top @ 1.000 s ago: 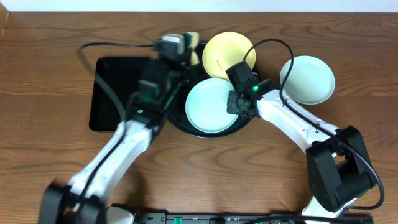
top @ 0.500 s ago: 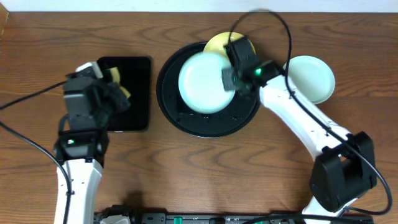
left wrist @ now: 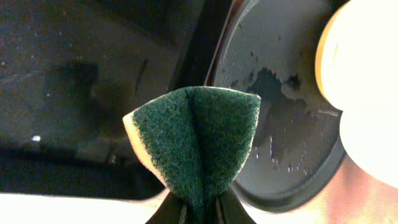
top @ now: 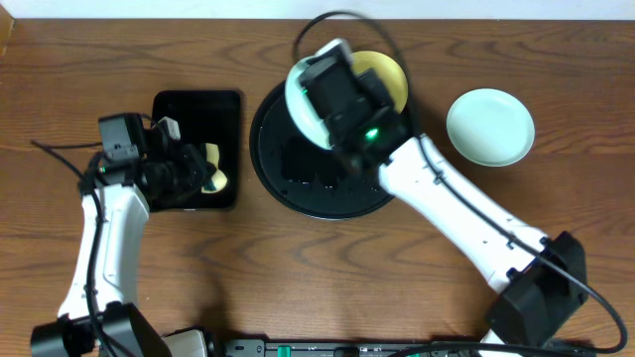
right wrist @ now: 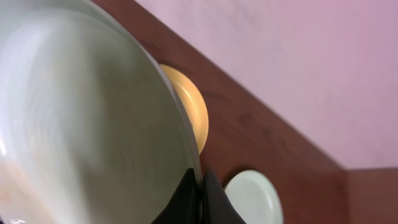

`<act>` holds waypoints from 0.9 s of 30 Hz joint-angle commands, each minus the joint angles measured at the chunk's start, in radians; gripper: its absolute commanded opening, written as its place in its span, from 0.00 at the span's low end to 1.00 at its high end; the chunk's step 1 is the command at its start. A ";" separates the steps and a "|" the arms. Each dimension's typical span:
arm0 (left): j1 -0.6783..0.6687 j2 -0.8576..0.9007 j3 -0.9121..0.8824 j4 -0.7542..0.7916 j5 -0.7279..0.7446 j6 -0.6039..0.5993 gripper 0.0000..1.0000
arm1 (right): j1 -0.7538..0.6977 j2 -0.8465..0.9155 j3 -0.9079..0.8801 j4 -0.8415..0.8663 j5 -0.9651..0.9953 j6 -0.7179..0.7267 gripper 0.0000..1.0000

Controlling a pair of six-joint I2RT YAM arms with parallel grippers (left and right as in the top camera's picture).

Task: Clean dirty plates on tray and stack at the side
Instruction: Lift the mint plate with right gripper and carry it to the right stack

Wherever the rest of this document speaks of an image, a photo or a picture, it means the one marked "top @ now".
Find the green yellow sponge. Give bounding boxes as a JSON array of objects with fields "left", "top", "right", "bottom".
[{"left": 200, "top": 143, "right": 228, "bottom": 194}]

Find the light blue plate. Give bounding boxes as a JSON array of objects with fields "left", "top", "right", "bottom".
[
  {"left": 284, "top": 38, "right": 352, "bottom": 150},
  {"left": 445, "top": 88, "right": 536, "bottom": 167}
]

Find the yellow plate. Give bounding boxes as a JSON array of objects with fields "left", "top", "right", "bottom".
[{"left": 352, "top": 51, "right": 409, "bottom": 113}]

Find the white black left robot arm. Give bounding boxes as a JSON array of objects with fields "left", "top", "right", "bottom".
[{"left": 30, "top": 141, "right": 211, "bottom": 356}]

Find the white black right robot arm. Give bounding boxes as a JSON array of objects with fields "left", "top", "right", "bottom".
[{"left": 325, "top": 99, "right": 588, "bottom": 354}]

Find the black rectangular sponge tray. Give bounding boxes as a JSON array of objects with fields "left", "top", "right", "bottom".
[{"left": 152, "top": 90, "right": 242, "bottom": 212}]

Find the black round serving tray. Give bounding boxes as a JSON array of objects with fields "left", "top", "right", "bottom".
[{"left": 249, "top": 82, "right": 393, "bottom": 220}]

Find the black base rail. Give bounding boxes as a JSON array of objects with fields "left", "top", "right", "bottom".
[{"left": 163, "top": 326, "right": 596, "bottom": 357}]

